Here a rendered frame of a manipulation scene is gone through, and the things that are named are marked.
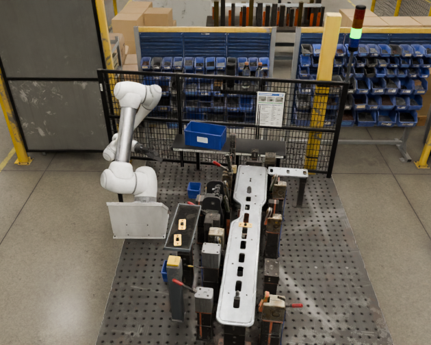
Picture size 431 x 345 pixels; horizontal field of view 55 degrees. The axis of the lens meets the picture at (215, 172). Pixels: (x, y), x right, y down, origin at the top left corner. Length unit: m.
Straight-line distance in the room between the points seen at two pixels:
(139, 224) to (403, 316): 2.13
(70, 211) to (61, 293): 1.05
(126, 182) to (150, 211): 0.25
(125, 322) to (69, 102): 2.89
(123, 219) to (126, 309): 0.63
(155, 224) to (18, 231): 1.89
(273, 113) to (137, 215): 1.30
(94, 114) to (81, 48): 0.74
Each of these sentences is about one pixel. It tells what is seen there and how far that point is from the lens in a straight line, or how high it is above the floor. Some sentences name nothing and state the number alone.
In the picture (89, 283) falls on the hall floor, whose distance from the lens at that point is 3.73.
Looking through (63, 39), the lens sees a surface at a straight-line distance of 4.56.
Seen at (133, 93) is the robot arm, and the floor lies 1.58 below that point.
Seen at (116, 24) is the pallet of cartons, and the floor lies 0.97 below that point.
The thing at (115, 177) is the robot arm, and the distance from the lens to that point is 2.84.
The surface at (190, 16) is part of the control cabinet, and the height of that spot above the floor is 0.45.
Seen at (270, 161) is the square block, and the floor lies 1.03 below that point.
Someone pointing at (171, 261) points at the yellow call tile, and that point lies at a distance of 2.17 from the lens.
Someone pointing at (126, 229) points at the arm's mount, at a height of 0.78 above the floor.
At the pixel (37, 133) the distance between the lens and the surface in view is 5.17.
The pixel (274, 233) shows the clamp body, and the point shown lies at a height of 0.93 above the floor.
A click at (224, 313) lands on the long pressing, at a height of 1.00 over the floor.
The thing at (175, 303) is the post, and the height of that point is 0.85.
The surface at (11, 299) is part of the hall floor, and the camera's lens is 3.84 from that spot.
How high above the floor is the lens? 2.74
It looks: 35 degrees down
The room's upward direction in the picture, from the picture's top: straight up
